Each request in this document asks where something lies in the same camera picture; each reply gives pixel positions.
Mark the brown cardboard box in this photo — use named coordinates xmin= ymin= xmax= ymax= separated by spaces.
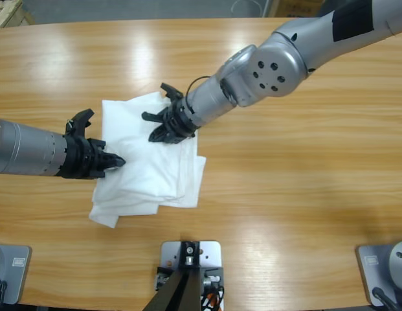
xmin=280 ymin=0 xmax=325 ymax=17

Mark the white t-shirt with black logo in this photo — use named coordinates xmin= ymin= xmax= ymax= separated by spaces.
xmin=91 ymin=91 xmax=188 ymax=216

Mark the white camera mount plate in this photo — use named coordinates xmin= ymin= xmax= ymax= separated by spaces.
xmin=160 ymin=240 xmax=223 ymax=270

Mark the orange cable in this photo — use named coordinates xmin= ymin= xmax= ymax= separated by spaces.
xmin=200 ymin=290 xmax=225 ymax=311

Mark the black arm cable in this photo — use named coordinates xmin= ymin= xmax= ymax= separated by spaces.
xmin=183 ymin=76 xmax=212 ymax=109

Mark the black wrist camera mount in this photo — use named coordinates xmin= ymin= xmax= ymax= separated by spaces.
xmin=65 ymin=109 xmax=95 ymax=141
xmin=159 ymin=82 xmax=185 ymax=105

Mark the wooden pallet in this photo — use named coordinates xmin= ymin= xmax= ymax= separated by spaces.
xmin=0 ymin=0 xmax=37 ymax=29

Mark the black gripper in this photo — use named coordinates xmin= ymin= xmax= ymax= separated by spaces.
xmin=141 ymin=96 xmax=201 ymax=146
xmin=56 ymin=134 xmax=126 ymax=180

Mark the black mount clamp bracket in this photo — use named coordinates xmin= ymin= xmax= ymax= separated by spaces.
xmin=155 ymin=265 xmax=226 ymax=311

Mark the dark camera mount post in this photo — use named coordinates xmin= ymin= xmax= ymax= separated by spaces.
xmin=145 ymin=240 xmax=202 ymax=311

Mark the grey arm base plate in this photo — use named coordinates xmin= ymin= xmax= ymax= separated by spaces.
xmin=355 ymin=243 xmax=402 ymax=307
xmin=0 ymin=244 xmax=32 ymax=305

